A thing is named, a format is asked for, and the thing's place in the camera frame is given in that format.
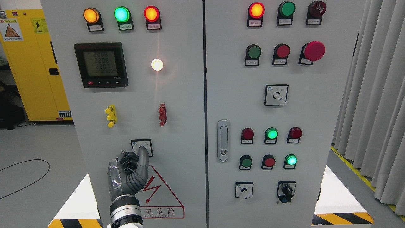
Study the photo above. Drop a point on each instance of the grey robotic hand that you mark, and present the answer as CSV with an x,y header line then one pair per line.
x,y
128,172

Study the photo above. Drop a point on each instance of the white rotary light switch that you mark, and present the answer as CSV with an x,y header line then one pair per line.
x,y
136,143

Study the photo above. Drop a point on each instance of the silver black robot forearm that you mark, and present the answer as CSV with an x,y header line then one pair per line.
x,y
125,212

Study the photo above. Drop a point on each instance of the amber indicator light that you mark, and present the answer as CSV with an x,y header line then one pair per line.
x,y
93,19

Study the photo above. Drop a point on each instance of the red electric hazard sticker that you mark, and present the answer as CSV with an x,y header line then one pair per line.
x,y
157,200

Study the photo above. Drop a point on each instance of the yellow terminal connector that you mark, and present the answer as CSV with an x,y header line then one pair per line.
x,y
111,115

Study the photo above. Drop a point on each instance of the red terminal connector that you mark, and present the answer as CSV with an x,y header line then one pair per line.
x,y
162,114

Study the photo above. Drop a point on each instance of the black digital power meter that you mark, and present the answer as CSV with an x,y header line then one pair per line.
x,y
101,65

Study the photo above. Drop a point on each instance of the small clear lamp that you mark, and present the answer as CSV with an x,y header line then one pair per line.
x,y
157,64

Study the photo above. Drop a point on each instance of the white rotary selector lower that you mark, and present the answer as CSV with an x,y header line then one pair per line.
x,y
244,190

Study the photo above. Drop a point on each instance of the white rotary selector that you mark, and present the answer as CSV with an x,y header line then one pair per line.
x,y
276,94
244,190

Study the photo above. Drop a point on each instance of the green push button lower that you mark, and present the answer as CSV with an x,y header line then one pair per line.
x,y
245,162

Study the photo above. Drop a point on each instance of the dark red indicator left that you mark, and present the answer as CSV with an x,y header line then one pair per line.
x,y
247,136

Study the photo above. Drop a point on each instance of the dark red indicator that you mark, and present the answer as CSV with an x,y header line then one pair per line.
x,y
294,135
247,136

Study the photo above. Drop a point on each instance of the black equipment at left edge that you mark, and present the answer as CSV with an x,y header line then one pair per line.
x,y
11,108

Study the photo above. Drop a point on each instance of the grey electrical control cabinet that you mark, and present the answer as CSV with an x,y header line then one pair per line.
x,y
202,44

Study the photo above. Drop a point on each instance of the red push button lower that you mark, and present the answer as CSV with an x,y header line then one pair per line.
x,y
268,161

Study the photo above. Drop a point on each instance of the red push button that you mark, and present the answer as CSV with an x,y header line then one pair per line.
x,y
280,54
268,161

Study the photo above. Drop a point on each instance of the green lit indicator middle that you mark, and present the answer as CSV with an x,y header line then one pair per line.
x,y
271,135

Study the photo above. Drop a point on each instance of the green indicator light top left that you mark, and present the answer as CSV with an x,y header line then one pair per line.
x,y
123,18

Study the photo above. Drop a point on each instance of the yellow safety storage cabinet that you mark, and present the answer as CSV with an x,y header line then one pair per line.
x,y
28,46

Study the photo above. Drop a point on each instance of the red indicator light top left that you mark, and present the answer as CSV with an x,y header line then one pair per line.
x,y
152,16

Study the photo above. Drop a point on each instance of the green lit push button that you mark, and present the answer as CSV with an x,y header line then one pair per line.
x,y
290,162

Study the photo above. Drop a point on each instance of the white rotary selector upper right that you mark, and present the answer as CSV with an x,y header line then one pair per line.
x,y
276,94

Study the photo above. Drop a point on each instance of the dark red indicator right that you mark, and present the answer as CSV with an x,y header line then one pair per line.
x,y
294,135

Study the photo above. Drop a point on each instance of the green push button upper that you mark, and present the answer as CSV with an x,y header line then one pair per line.
x,y
252,55

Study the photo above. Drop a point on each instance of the red push button upper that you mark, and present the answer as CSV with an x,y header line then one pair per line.
x,y
280,54

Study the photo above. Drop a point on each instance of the red lit indicator right door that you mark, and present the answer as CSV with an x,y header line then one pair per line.
x,y
255,14

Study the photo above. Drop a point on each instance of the red emergency stop button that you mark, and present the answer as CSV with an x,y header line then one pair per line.
x,y
311,52

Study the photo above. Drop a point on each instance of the green unlit indicator top right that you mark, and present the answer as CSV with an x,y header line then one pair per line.
x,y
285,13

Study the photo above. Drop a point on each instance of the grey curtain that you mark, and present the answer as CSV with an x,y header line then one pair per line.
x,y
371,122

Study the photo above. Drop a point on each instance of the dark red buzzer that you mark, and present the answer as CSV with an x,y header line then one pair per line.
x,y
315,13

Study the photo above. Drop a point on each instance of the silver door handle lock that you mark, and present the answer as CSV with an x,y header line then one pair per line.
x,y
222,139

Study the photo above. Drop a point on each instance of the black key selector switch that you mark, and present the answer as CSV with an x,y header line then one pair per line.
x,y
285,191

